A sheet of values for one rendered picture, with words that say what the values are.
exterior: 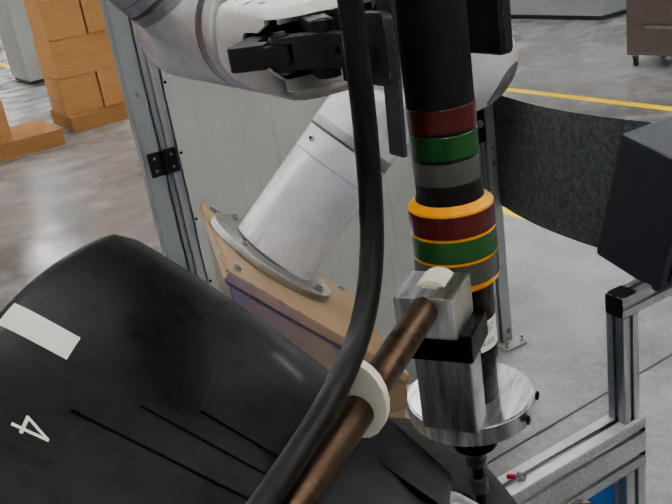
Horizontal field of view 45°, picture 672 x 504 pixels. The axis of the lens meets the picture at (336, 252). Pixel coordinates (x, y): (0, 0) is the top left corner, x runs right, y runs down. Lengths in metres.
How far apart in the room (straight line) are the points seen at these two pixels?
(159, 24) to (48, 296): 0.24
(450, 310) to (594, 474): 0.84
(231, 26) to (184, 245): 1.89
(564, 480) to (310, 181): 0.52
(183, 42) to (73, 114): 8.00
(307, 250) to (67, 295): 0.68
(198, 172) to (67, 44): 6.26
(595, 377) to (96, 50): 6.61
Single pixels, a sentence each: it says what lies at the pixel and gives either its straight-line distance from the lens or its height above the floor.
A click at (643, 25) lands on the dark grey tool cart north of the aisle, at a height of 0.35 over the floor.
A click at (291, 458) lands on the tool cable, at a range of 0.27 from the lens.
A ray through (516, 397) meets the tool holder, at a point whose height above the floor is 1.31.
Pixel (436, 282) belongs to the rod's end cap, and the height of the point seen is 1.40.
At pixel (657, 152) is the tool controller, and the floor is 1.24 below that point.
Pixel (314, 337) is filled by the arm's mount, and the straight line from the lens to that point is 0.98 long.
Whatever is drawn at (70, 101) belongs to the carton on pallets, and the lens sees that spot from 8.54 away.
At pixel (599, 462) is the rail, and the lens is 1.20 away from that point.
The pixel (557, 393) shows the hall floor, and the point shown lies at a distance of 2.86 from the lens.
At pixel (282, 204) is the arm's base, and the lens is 1.05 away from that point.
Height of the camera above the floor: 1.56
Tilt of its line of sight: 22 degrees down
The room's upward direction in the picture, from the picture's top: 9 degrees counter-clockwise
